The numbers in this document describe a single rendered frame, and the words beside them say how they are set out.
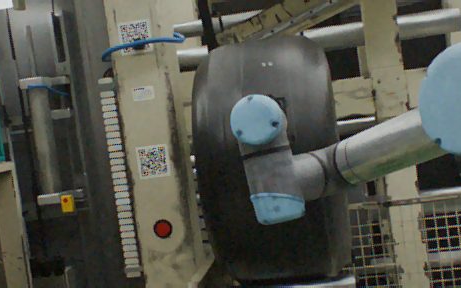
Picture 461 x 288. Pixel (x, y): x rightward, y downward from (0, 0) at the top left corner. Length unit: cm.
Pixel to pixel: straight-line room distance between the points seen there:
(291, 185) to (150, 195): 65
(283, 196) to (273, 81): 45
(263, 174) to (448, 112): 36
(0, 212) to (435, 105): 107
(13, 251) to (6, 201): 11
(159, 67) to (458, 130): 98
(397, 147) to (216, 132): 49
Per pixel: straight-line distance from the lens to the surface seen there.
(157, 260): 163
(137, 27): 160
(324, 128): 137
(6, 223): 157
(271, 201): 100
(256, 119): 98
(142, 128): 159
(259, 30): 195
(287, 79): 140
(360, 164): 103
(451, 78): 73
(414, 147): 97
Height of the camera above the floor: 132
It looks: 3 degrees down
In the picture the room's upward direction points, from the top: 8 degrees counter-clockwise
